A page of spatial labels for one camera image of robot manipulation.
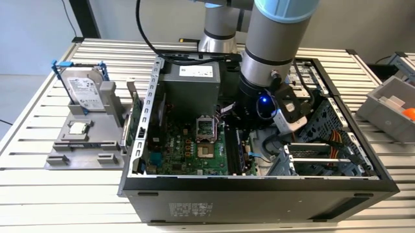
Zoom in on black RAM slot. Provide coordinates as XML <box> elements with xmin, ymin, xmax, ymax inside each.
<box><xmin>228</xmin><ymin>123</ymin><xmax>238</xmax><ymax>176</ymax></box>
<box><xmin>224</xmin><ymin>123</ymin><xmax>234</xmax><ymax>176</ymax></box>

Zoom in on grey power supply unit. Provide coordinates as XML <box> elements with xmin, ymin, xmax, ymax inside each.
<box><xmin>160</xmin><ymin>62</ymin><xmax>221</xmax><ymax>122</ymax></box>

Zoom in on metal socket cover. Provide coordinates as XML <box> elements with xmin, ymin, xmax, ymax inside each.
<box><xmin>196</xmin><ymin>114</ymin><xmax>217</xmax><ymax>143</ymax></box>

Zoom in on silver drive cage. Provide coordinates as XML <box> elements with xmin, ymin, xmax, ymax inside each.
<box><xmin>288</xmin><ymin>59</ymin><xmax>324</xmax><ymax>98</ymax></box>

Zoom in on CPU socket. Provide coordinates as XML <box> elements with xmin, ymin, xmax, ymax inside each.
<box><xmin>197</xmin><ymin>143</ymin><xmax>216</xmax><ymax>160</ymax></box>

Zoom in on metal disk bay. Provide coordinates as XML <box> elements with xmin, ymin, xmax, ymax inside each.
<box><xmin>267</xmin><ymin>143</ymin><xmax>357</xmax><ymax>177</ymax></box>

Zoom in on green motherboard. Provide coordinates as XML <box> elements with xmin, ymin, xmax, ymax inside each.
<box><xmin>144</xmin><ymin>121</ymin><xmax>260</xmax><ymax>177</ymax></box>

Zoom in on black case fan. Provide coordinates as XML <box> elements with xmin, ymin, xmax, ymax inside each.
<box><xmin>146</xmin><ymin>93</ymin><xmax>168</xmax><ymax>151</ymax></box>

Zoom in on green graphics card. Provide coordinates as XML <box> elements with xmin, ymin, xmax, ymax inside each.
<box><xmin>118</xmin><ymin>77</ymin><xmax>145</xmax><ymax>155</ymax></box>

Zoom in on black open PC case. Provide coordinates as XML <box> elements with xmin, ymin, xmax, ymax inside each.
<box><xmin>116</xmin><ymin>50</ymin><xmax>401</xmax><ymax>223</ymax></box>

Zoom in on grey plastic bin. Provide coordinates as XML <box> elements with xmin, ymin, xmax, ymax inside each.
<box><xmin>356</xmin><ymin>75</ymin><xmax>415</xmax><ymax>144</ymax></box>

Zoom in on white block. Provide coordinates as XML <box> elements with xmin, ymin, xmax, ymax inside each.
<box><xmin>377</xmin><ymin>96</ymin><xmax>405</xmax><ymax>110</ymax></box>

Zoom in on hard disk in blue carrier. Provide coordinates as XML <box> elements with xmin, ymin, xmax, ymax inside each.
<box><xmin>49</xmin><ymin>61</ymin><xmax>109</xmax><ymax>115</ymax></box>

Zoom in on silver CPU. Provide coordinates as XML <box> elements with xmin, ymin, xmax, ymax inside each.
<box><xmin>66</xmin><ymin>122</ymin><xmax>90</xmax><ymax>135</ymax></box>

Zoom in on grey parts rack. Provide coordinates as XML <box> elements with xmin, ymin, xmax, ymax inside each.
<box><xmin>44</xmin><ymin>81</ymin><xmax>130</xmax><ymax>172</ymax></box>

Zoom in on white and brown wire bundle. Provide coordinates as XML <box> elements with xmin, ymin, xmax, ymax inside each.
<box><xmin>214</xmin><ymin>103</ymin><xmax>237</xmax><ymax>122</ymax></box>

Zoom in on white camera on black mount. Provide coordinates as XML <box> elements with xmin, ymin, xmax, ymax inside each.
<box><xmin>271</xmin><ymin>83</ymin><xmax>312</xmax><ymax>133</ymax></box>

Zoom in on black looped cable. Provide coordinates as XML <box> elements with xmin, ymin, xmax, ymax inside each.
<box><xmin>261</xmin><ymin>134</ymin><xmax>285</xmax><ymax>161</ymax></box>

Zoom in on orange yellow wire bundle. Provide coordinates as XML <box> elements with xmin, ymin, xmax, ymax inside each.
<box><xmin>327</xmin><ymin>131</ymin><xmax>344</xmax><ymax>168</ymax></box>

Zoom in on black metal post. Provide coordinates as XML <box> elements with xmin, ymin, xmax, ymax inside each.
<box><xmin>69</xmin><ymin>0</ymin><xmax>101</xmax><ymax>39</ymax></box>

